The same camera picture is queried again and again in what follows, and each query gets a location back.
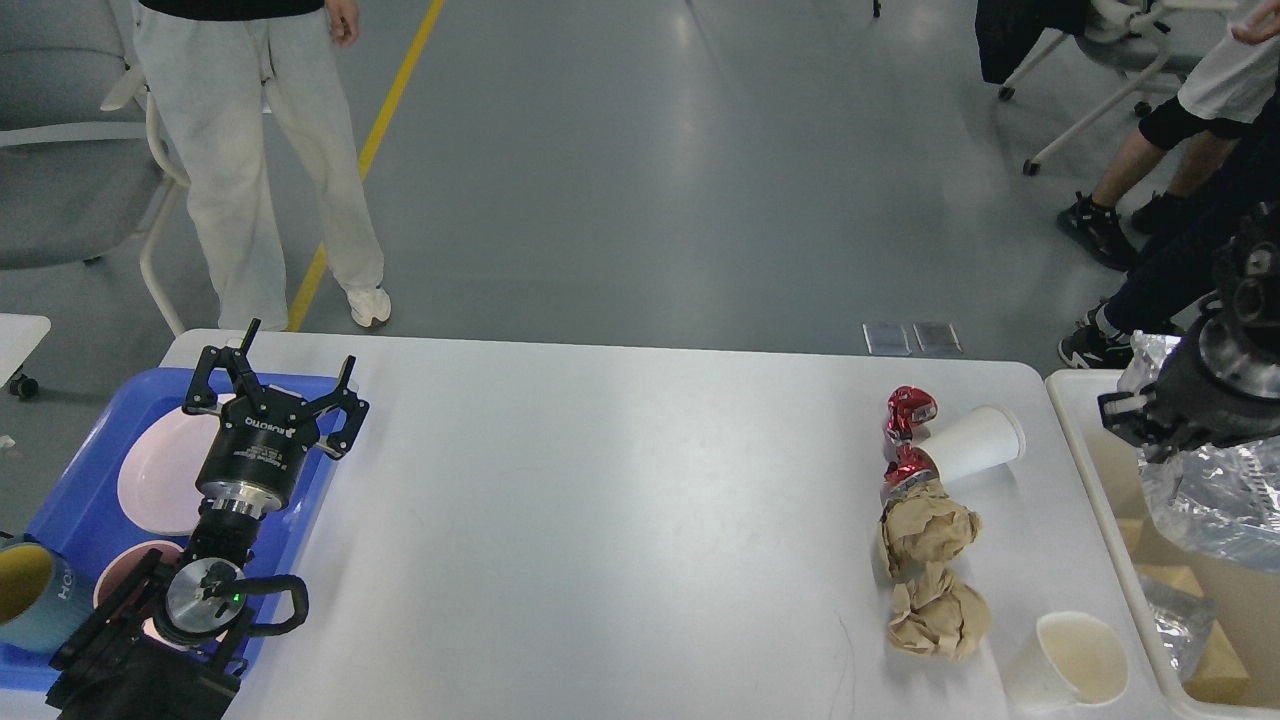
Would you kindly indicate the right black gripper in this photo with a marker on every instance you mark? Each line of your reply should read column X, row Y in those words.
column 1219, row 386

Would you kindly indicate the small foil piece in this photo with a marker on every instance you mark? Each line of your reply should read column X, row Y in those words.
column 1221, row 502

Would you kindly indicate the white paper cup lying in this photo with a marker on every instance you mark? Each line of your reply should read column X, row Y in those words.
column 986, row 437

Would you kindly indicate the seated person black clothes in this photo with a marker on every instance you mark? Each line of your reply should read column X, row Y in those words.
column 1227, row 109

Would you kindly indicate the pink plate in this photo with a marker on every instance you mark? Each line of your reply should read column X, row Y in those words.
column 156, row 485

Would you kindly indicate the blue plastic tray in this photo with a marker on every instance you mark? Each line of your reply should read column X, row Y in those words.
column 83, row 521

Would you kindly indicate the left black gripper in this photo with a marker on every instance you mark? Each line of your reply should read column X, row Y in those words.
column 255, row 455

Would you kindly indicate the crumpled brown paper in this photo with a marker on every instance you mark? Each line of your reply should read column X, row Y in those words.
column 932, row 611

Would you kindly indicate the teal mug yellow inside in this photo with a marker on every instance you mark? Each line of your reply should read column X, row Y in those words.
column 44, row 598

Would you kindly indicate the standing person grey trousers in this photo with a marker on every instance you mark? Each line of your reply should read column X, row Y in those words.
column 213, row 68

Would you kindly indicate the office chair with jacket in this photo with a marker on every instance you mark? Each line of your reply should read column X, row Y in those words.
column 1152, row 46

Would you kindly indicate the pink mug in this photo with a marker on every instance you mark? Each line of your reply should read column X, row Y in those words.
column 118, row 570

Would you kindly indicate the white paper cup front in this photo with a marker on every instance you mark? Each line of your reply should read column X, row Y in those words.
column 1070, row 658

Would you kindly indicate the crushed red can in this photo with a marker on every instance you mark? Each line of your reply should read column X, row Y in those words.
column 909, row 408

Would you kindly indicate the aluminium foil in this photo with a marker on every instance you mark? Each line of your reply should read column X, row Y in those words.
column 1184, row 617

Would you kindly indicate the white side table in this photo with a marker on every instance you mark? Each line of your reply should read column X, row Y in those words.
column 20, row 335

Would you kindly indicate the white rolling chair left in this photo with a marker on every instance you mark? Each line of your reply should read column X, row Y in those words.
column 84, row 165

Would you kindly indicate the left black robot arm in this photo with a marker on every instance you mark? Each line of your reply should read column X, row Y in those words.
column 109, row 670

